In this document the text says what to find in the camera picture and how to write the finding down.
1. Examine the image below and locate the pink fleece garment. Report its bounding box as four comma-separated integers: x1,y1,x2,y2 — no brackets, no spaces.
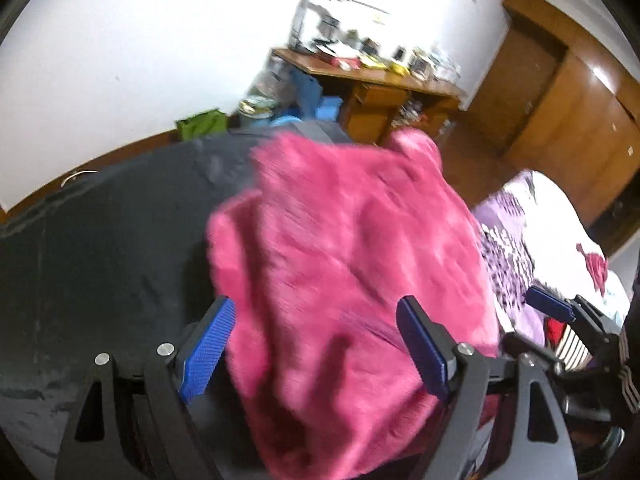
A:
206,129,499,479

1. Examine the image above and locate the dark grey table cloth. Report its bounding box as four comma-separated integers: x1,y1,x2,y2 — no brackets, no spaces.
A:
0,119,352,480

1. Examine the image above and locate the wooden wardrobe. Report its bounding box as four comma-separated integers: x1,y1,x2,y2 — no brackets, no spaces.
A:
466,0,639,255

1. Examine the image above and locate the black white striped cloth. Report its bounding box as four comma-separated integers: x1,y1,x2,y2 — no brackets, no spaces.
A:
554,324,592,372

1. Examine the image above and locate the blue plastic stool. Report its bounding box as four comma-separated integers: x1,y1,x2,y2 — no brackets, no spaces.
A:
271,66,343,126

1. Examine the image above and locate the purple floral bed quilt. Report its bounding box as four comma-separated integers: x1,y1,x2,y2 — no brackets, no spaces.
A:
472,169,629,346

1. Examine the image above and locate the wooden desk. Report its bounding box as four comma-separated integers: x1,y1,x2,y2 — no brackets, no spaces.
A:
271,48,463,144

